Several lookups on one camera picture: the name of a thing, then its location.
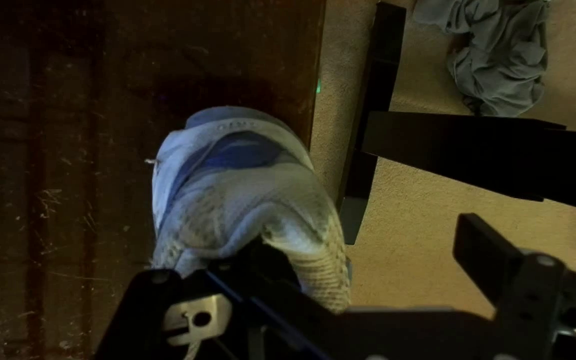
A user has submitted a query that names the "gray crumpled cloth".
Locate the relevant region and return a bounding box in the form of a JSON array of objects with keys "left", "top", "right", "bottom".
[{"left": 411, "top": 0, "right": 551, "bottom": 117}]

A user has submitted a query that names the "gray blue sneaker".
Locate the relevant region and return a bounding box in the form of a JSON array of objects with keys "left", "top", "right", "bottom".
[{"left": 146, "top": 104, "right": 355, "bottom": 316}]

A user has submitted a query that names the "dark wooden dresser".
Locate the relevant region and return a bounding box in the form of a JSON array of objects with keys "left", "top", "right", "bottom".
[{"left": 0, "top": 0, "right": 328, "bottom": 360}]

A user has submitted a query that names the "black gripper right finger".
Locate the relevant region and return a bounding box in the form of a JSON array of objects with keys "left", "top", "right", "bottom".
[{"left": 452, "top": 212, "right": 523, "bottom": 303}]

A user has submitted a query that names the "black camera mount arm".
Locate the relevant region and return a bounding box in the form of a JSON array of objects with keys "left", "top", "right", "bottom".
[{"left": 359, "top": 108, "right": 576, "bottom": 216}]

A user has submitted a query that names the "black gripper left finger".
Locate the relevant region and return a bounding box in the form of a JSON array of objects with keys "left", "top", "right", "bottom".
[{"left": 203, "top": 234, "right": 333, "bottom": 327}]

